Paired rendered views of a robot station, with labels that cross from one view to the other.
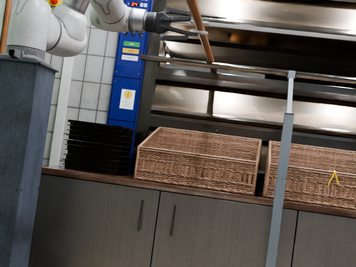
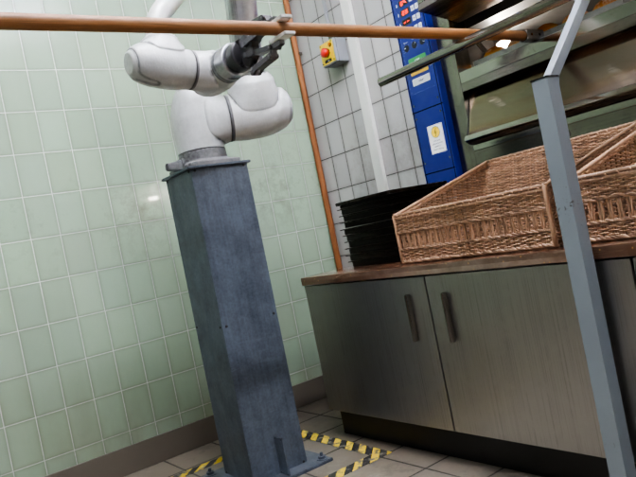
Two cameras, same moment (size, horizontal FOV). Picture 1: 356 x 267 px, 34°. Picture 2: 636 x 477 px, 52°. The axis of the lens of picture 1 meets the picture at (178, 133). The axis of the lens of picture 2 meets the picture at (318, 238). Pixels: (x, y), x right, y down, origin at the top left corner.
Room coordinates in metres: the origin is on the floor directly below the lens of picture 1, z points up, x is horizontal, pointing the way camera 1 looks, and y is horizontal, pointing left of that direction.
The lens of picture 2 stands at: (1.11, -1.10, 0.72)
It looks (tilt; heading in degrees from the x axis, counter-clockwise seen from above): 0 degrees down; 47
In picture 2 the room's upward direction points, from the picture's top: 11 degrees counter-clockwise
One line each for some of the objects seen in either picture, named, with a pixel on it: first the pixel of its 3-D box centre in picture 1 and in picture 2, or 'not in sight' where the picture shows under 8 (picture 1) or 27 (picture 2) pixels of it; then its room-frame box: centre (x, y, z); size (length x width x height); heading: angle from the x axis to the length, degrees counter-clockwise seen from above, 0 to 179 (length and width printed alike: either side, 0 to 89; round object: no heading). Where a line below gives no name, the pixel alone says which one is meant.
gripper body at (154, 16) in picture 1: (158, 23); (246, 52); (2.15, 0.13, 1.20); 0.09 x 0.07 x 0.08; 83
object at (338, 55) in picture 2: (56, 2); (333, 52); (3.16, 0.76, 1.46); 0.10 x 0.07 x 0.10; 83
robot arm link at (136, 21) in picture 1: (139, 20); (232, 61); (2.16, 0.20, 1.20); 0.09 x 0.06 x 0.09; 173
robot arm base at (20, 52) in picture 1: (23, 55); (198, 161); (2.31, 0.66, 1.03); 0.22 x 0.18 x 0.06; 172
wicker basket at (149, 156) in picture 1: (202, 157); (514, 195); (2.82, -0.13, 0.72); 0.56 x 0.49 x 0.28; 81
